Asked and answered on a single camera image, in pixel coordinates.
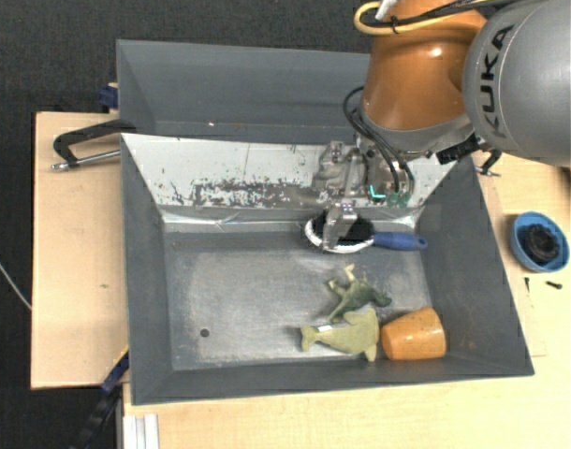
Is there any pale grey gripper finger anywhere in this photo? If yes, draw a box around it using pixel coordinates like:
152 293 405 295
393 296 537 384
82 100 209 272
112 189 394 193
322 207 344 253
341 204 359 234

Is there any green toy dinosaur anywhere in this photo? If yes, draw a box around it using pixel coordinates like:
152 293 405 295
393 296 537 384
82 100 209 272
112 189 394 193
326 264 393 324

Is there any green plush dolphin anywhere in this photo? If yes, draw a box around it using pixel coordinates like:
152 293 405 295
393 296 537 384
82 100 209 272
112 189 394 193
300 307 381 363

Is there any grey metal bin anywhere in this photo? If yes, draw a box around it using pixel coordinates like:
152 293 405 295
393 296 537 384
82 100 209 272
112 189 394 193
115 38 535 407

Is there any blue plastic bowl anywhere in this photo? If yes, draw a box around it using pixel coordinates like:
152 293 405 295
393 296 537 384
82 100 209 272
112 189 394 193
513 210 571 273

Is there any black ribbed round part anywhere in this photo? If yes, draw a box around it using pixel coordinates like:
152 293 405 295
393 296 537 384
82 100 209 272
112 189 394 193
524 224 562 265

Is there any pale wood flat board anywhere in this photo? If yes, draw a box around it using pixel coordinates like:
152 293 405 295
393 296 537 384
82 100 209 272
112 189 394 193
30 110 130 391

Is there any blue-handled black brush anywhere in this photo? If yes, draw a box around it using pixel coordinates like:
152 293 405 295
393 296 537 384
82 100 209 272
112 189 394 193
304 210 429 256

